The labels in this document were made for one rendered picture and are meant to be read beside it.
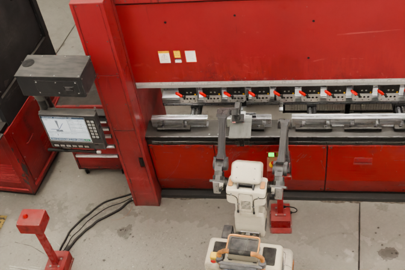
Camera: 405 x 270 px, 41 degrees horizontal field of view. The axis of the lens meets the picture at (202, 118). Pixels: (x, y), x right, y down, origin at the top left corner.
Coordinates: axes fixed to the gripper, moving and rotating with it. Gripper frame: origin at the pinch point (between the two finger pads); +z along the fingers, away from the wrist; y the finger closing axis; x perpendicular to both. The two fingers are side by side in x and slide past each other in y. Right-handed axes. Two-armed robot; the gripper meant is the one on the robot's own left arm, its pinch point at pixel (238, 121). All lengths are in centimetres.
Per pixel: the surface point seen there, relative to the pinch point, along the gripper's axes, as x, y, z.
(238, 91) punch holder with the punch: -18.0, -1.0, -21.2
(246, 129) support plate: 8.3, -6.4, -2.2
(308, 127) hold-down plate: 1, -57, 12
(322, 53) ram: -35, -67, -54
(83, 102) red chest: -24, 147, 15
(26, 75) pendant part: 2, 139, -106
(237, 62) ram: -32, -2, -48
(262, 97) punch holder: -15.1, -20.3, -16.0
